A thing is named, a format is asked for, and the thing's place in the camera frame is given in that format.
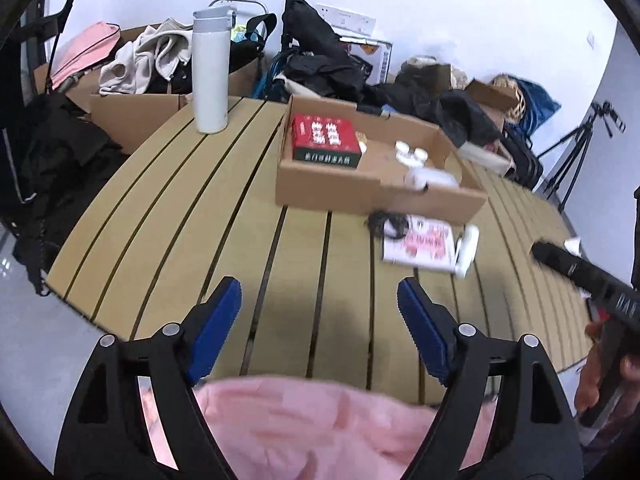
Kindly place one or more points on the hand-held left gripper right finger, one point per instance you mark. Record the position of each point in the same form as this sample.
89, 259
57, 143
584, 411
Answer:
425, 330

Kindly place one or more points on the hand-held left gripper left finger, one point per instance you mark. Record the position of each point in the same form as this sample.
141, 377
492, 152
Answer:
215, 330

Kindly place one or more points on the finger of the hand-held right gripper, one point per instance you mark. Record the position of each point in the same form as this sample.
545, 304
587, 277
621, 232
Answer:
562, 262

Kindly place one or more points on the pink wet wipes pack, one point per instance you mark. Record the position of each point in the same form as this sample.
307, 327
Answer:
422, 245

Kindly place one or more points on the white spray bottle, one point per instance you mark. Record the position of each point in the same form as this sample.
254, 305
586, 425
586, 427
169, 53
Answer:
467, 252

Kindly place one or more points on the shallow cardboard tray box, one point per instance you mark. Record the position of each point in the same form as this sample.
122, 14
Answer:
340, 187

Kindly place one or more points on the white ribbed cap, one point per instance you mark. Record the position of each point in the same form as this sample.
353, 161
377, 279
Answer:
406, 159

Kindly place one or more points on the red printed box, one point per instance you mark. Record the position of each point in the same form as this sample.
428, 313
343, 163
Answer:
325, 140

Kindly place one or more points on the person's right hand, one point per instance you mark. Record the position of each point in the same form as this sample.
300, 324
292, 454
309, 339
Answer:
587, 385

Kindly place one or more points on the pink white packet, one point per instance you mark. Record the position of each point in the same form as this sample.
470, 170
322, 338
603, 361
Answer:
572, 246

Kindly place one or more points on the black tripod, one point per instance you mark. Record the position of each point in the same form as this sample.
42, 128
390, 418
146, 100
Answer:
575, 155

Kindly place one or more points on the black backpack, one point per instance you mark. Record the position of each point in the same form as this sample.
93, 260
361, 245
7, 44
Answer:
522, 157

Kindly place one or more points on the pink puffer jacket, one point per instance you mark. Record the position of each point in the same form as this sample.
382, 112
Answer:
300, 430

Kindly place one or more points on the beige tote cloth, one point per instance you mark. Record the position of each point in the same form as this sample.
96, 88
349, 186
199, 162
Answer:
482, 157

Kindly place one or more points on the blue bag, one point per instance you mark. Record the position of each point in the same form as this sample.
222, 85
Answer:
542, 102

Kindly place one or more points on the woven basket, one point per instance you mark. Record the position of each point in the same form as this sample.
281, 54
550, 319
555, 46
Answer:
512, 95

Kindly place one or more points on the open cardboard box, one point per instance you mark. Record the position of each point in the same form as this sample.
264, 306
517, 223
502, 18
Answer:
492, 100

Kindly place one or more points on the black jacket pile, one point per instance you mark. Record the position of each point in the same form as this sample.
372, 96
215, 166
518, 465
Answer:
450, 110

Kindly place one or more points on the black clothes pile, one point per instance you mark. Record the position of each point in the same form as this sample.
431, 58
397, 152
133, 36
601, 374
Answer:
60, 170

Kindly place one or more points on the large cardboard box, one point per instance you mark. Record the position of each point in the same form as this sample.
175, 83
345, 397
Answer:
135, 115

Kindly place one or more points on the white thermos bottle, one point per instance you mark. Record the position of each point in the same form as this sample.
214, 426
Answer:
210, 75

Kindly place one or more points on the printed appliance box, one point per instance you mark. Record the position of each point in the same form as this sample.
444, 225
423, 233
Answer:
375, 60

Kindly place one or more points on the beige clothes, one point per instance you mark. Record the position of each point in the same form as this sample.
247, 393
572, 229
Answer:
145, 60

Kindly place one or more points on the pink backpack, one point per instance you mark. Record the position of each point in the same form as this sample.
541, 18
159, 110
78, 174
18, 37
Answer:
85, 52

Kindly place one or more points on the white wall switch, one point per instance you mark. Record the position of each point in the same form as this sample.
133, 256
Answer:
591, 40

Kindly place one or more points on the white wall outlet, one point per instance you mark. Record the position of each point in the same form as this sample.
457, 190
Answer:
350, 20

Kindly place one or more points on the white metal frame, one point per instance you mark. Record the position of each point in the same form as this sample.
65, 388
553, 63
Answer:
240, 2

